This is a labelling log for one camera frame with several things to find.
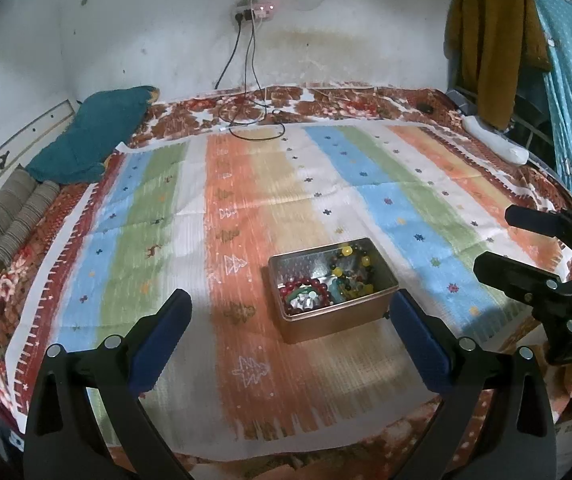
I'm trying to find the striped pastel blanket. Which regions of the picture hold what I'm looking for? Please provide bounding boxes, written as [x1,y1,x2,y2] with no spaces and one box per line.
[16,122,572,461]

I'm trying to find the black cable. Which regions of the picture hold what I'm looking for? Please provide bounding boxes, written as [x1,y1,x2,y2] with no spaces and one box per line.
[218,19,287,142]
[214,19,243,90]

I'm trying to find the white oblong object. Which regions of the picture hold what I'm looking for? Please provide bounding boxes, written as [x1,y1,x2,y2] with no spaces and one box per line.
[463,115,530,166]

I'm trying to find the white cable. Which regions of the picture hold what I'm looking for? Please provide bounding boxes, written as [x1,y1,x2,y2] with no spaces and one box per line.
[220,85,381,134]

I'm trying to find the brown hanging garment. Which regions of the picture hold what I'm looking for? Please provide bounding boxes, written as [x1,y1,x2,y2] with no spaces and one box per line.
[446,0,551,131]

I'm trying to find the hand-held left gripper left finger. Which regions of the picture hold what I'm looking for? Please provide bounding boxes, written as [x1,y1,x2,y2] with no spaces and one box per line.
[22,288,194,480]

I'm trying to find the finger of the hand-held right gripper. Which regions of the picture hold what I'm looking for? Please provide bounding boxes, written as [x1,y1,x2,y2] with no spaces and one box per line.
[504,204,572,262]
[473,251,572,307]

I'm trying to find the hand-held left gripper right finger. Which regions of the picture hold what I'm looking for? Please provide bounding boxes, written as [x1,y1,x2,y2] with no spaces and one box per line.
[388,288,557,480]

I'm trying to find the white bed headboard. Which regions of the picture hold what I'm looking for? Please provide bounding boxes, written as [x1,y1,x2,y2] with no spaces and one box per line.
[0,99,77,221]

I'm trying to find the teal pillow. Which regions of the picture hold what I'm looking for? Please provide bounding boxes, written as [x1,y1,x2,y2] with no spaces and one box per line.
[25,85,161,184]

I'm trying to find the white power strip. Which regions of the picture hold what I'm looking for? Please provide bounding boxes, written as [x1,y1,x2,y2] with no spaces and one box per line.
[231,3,275,24]

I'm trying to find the multicolour bead bracelet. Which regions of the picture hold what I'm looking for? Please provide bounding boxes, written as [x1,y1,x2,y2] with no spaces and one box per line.
[326,242,377,302]

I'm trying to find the light blue bead bracelet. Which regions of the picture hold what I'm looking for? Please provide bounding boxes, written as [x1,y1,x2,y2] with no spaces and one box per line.
[327,280,361,307]

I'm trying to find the metal tin box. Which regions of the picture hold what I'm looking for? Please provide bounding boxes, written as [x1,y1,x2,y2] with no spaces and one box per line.
[267,237,399,345]

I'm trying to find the red bead bracelet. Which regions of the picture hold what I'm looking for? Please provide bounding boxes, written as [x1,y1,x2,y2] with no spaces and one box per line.
[280,280,335,317]

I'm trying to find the blue printed cloth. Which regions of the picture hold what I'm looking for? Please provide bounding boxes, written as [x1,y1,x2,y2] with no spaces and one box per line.
[510,0,572,207]

